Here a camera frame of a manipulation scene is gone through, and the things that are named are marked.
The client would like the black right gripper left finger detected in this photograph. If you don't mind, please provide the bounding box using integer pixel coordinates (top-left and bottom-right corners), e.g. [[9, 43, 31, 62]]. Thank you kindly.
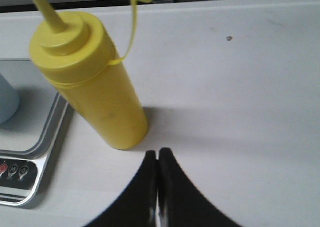
[[87, 150, 158, 227]]

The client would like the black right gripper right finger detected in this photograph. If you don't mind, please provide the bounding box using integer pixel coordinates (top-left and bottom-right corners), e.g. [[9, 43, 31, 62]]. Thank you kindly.
[[158, 147, 239, 227]]

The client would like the yellow squeeze bottle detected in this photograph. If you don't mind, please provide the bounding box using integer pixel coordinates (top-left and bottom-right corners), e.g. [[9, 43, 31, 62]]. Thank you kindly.
[[29, 0, 149, 150]]

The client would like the light blue plastic cup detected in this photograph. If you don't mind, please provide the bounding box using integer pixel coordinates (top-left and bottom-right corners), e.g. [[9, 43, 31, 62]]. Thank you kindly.
[[0, 75, 20, 124]]

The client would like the silver digital kitchen scale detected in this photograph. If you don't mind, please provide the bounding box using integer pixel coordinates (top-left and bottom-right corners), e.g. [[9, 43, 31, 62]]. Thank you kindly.
[[0, 59, 69, 208]]

